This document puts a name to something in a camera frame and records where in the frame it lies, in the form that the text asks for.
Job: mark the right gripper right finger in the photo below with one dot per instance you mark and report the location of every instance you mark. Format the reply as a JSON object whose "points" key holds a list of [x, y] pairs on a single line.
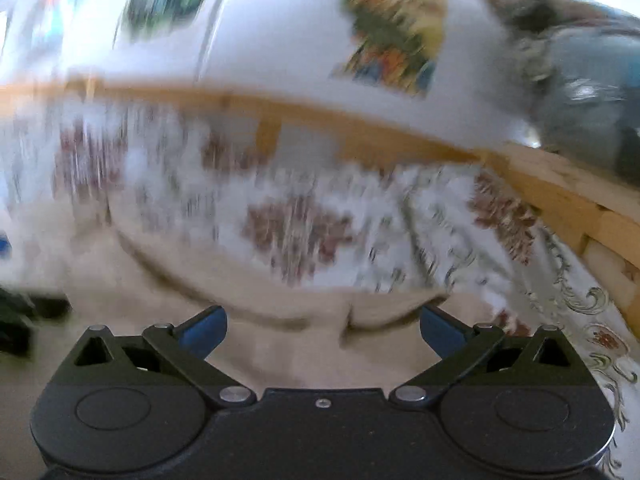
{"points": [[461, 349]]}

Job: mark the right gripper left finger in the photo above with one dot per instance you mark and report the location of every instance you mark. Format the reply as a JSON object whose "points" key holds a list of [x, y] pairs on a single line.
{"points": [[183, 351]]}

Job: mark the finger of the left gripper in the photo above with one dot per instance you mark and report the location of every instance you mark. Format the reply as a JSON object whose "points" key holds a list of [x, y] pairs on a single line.
{"points": [[18, 311], [5, 247]]}

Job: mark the beige Champion hooded jacket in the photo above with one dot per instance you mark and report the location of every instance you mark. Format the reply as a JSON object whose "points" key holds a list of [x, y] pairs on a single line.
{"points": [[278, 336]]}

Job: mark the plastic bag of clothes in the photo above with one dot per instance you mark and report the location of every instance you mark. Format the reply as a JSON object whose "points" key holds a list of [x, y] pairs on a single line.
{"points": [[580, 62]]}

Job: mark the floral patterned white bedspread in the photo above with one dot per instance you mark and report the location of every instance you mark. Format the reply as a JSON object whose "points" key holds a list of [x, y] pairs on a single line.
{"points": [[70, 165]]}

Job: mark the orange haired anime poster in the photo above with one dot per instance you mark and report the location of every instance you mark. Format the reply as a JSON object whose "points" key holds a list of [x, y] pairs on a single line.
{"points": [[46, 26]]}

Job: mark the wooden bed frame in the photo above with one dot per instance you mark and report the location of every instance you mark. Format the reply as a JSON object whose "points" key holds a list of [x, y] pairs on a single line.
{"points": [[593, 213]]}

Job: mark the landscape poster on wall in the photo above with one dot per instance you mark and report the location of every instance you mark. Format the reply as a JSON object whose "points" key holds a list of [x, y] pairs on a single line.
{"points": [[397, 43]]}

